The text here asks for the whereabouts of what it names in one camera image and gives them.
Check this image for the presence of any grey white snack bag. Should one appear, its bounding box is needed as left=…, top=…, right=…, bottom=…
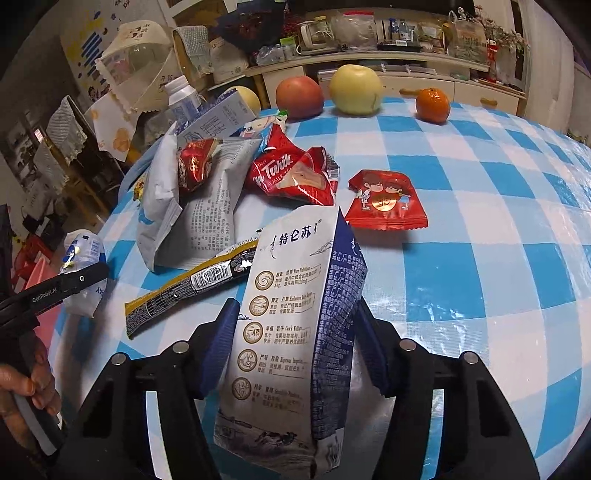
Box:
left=136, top=125, right=260, bottom=272

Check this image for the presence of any white blue milk carton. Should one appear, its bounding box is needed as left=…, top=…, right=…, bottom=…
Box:
left=214, top=206, right=368, bottom=479

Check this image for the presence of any yellow black long wrapper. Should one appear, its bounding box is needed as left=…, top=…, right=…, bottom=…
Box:
left=124, top=236, right=259, bottom=339

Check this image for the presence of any small red candy wrapper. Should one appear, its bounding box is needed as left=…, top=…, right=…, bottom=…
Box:
left=178, top=139, right=219, bottom=195

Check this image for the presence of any red cartoon snack packet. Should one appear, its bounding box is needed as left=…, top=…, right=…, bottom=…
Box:
left=345, top=169, right=429, bottom=231

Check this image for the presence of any red Tarik wrapper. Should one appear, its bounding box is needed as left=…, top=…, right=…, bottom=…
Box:
left=245, top=124, right=339, bottom=206

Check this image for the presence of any blue wet wipes pack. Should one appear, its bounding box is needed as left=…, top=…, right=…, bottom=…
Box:
left=233, top=110, right=288, bottom=139

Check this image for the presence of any person's left hand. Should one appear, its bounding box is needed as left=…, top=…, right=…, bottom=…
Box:
left=1, top=337, right=61, bottom=452

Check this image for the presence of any white plastic milk bottle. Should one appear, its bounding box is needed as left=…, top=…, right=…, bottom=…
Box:
left=164, top=75, right=204, bottom=126

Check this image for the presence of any cream mesh food cover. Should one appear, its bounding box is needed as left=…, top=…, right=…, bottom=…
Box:
left=95, top=20, right=180, bottom=113

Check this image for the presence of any yellow pear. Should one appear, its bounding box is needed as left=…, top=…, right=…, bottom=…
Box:
left=233, top=85, right=262, bottom=116

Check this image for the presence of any orange tangerine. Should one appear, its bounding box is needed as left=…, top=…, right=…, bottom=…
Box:
left=416, top=88, right=451, bottom=124

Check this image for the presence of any red apple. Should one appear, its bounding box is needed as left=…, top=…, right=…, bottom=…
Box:
left=276, top=76, right=325, bottom=120

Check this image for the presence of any dark blue flower bouquet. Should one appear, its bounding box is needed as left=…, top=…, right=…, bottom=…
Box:
left=212, top=0, right=287, bottom=54

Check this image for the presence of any white TV cabinet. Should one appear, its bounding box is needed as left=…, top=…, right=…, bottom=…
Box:
left=245, top=51, right=527, bottom=115

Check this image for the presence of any yellow green apple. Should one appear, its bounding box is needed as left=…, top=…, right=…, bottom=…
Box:
left=329, top=64, right=384, bottom=116

